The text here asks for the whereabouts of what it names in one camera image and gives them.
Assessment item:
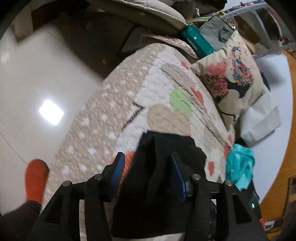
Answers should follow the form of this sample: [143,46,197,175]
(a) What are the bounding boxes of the orange slipper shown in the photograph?
[25,159,49,204]

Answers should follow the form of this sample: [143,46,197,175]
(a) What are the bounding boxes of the metal shelf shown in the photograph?
[217,0,289,56]

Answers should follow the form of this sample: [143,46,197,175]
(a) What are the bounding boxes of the black pants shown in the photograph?
[111,131,208,239]

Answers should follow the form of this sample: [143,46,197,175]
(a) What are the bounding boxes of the beige padded cushion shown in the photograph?
[89,0,186,35]

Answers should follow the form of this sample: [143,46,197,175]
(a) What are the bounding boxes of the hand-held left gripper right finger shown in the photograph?
[170,152,269,241]

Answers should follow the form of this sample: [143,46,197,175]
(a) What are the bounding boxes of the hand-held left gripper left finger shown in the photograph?
[28,152,126,241]

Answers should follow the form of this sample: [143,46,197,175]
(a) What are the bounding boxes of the printed floral cushion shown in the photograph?
[190,30,267,122]

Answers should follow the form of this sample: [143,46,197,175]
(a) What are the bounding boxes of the teal package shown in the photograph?
[180,23,215,58]

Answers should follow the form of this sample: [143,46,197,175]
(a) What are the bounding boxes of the quilted heart-pattern blanket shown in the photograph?
[43,34,236,241]

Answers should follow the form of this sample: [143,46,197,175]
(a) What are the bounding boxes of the grey fabric bag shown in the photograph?
[199,15,236,50]

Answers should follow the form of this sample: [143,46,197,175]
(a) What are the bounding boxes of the teal fleece blanket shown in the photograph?
[225,144,256,192]

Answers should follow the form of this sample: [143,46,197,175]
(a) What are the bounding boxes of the person's leg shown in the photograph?
[0,200,42,241]

